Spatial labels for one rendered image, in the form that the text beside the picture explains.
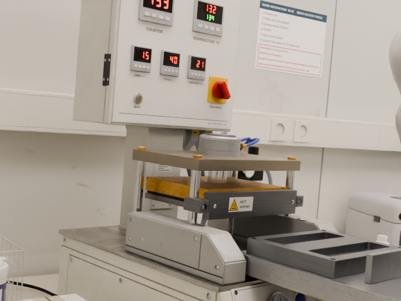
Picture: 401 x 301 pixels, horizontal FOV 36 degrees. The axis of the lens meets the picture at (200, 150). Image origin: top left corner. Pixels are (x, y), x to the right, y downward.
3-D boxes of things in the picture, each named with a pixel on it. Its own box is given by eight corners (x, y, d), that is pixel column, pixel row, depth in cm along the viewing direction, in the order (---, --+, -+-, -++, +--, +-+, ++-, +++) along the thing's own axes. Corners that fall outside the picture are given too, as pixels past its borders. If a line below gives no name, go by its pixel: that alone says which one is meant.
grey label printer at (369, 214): (341, 238, 217) (346, 190, 216) (382, 236, 226) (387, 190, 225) (394, 254, 195) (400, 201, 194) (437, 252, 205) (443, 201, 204)
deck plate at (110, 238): (58, 233, 124) (58, 228, 124) (186, 223, 148) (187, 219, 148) (218, 292, 91) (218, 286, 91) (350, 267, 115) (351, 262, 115)
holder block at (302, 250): (245, 253, 97) (247, 237, 97) (321, 243, 111) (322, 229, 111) (333, 278, 85) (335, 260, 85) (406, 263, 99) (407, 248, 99)
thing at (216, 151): (109, 193, 119) (114, 125, 118) (222, 189, 140) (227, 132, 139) (194, 214, 101) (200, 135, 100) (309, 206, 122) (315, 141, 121)
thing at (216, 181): (144, 197, 116) (148, 147, 115) (227, 194, 131) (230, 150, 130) (207, 212, 103) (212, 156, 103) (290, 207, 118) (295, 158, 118)
